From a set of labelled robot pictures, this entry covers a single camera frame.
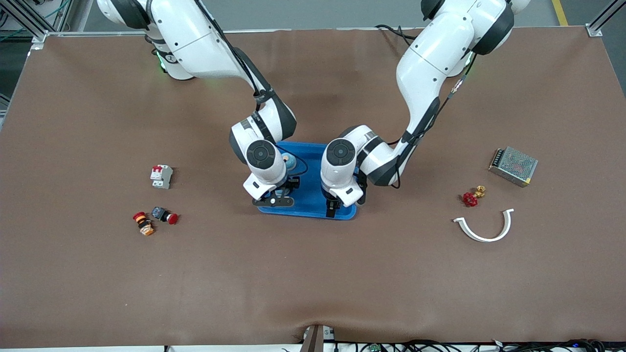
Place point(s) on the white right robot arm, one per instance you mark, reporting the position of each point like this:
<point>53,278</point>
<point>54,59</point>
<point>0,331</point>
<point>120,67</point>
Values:
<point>195,44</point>

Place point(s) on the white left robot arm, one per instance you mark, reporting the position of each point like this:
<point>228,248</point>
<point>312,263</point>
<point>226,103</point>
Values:
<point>440,49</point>

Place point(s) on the blue plastic tray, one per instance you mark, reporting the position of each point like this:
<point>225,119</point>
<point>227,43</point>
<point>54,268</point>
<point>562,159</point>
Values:
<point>308,195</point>

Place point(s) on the brown table mat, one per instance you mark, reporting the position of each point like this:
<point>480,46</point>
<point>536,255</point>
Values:
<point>313,283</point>

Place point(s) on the red emergency stop button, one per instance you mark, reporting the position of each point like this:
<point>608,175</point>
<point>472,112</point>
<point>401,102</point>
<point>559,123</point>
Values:
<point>166,215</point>

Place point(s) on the white circuit breaker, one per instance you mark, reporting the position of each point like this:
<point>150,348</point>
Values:
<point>161,177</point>

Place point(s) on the orange red push button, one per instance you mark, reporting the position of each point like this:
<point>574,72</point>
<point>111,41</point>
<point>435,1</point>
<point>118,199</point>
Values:
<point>144,224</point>

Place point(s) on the white curved plastic clamp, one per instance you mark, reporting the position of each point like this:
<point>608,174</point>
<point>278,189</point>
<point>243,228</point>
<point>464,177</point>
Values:
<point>481,238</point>

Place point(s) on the metal mesh power supply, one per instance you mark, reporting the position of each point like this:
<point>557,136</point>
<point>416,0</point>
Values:
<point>513,166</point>

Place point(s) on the grey camera stand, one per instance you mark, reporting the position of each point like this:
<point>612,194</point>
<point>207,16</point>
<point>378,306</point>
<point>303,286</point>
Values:
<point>315,338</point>

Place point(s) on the aluminium frame post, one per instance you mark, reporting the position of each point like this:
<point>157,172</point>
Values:
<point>594,30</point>
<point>38,35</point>

